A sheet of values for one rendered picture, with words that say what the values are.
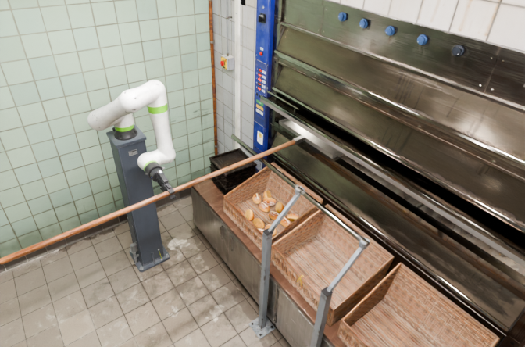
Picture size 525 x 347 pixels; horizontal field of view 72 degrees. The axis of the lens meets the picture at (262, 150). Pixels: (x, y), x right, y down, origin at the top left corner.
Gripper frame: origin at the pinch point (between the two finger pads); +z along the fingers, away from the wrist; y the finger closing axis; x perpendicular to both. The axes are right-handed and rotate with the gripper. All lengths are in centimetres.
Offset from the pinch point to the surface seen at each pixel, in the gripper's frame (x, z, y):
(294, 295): -46, 60, 59
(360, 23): -98, 30, -86
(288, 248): -63, 33, 55
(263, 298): -39, 40, 82
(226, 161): -69, -54, 38
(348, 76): -97, 29, -57
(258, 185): -80, -27, 49
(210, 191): -51, -52, 60
